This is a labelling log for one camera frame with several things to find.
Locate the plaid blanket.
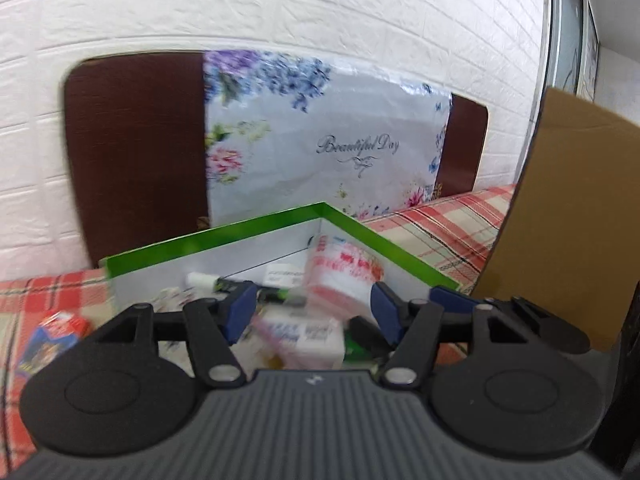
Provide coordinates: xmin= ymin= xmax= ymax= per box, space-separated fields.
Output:
xmin=0 ymin=185 xmax=518 ymax=461

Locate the dark brown wooden board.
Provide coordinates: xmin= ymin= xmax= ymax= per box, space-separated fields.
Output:
xmin=62 ymin=50 xmax=492 ymax=268

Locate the floral plastic bag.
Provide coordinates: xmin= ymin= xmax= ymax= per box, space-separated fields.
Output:
xmin=202 ymin=50 xmax=452 ymax=226

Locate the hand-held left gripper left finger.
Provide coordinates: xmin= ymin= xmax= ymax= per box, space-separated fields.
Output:
xmin=90 ymin=281 xmax=258 ymax=388

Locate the white paper card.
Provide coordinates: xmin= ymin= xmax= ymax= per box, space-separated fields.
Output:
xmin=265 ymin=265 xmax=307 ymax=286

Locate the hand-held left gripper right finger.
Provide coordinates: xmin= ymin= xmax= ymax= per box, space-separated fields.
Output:
xmin=370 ymin=281 xmax=547 ymax=388

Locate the blue red card box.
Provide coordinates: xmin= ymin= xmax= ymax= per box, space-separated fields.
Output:
xmin=19 ymin=311 xmax=91 ymax=376

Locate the clear zip bag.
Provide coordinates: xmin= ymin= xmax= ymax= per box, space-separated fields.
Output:
xmin=302 ymin=234 xmax=386 ymax=321

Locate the window frame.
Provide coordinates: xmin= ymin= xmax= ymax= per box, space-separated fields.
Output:
xmin=542 ymin=0 xmax=640 ymax=106

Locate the black pen green label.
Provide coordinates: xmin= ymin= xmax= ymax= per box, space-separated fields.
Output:
xmin=186 ymin=271 xmax=307 ymax=307

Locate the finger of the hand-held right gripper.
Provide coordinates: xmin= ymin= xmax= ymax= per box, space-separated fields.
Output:
xmin=429 ymin=285 xmax=503 ymax=315
xmin=510 ymin=296 xmax=592 ymax=356

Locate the brown cardboard sheet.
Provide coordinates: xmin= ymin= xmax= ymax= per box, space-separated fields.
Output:
xmin=470 ymin=86 xmax=640 ymax=353

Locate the green cardboard box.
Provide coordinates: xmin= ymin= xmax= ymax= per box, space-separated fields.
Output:
xmin=98 ymin=201 xmax=463 ymax=371

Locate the small printed cardboard box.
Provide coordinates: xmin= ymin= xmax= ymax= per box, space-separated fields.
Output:
xmin=252 ymin=307 xmax=346 ymax=371

